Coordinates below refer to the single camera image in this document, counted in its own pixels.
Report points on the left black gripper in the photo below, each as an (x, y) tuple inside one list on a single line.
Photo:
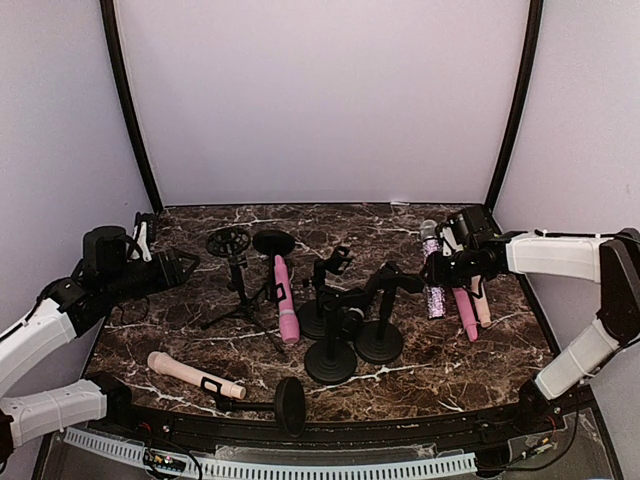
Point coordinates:
[(176, 276)]

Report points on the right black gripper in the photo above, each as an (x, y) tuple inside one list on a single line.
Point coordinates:
[(436, 273)]

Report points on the large pink microphone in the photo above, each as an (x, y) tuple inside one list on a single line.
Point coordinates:
[(466, 313)]

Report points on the purple glitter microphone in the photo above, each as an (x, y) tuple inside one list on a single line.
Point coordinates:
[(435, 295)]

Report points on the beige microphone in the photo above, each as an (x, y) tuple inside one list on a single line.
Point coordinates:
[(482, 311), (164, 364)]

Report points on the black stand holding small pink microphone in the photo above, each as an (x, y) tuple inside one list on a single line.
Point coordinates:
[(271, 243)]

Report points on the black stand with black microphone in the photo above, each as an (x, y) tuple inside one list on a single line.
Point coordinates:
[(380, 342)]

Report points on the black microphone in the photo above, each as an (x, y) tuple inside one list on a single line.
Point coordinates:
[(353, 312)]

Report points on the small pink microphone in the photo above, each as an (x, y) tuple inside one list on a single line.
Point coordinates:
[(288, 322)]

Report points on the black stand holding beige microphone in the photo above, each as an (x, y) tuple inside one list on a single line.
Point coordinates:
[(310, 314)]

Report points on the black round-base desk stand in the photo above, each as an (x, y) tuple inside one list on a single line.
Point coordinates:
[(331, 360)]

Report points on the black front stand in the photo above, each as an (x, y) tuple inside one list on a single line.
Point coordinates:
[(288, 406)]

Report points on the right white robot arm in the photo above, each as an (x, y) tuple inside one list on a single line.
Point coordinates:
[(470, 251)]

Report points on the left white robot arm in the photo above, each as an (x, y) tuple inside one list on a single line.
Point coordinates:
[(114, 268)]

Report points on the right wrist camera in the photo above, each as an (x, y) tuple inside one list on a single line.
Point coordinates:
[(453, 233)]

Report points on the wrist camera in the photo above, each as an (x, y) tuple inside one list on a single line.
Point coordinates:
[(453, 233), (144, 235)]

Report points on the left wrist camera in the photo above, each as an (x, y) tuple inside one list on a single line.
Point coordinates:
[(144, 235)]

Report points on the black front rail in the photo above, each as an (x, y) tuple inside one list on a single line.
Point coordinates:
[(210, 428)]

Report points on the grey cable duct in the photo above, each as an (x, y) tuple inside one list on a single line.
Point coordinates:
[(252, 463)]

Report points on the right black frame post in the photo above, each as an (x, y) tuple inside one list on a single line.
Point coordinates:
[(526, 64)]

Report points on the black frame post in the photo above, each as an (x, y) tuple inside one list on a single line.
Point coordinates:
[(119, 72), (526, 64)]

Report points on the left black frame post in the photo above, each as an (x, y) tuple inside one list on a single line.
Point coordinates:
[(119, 72)]

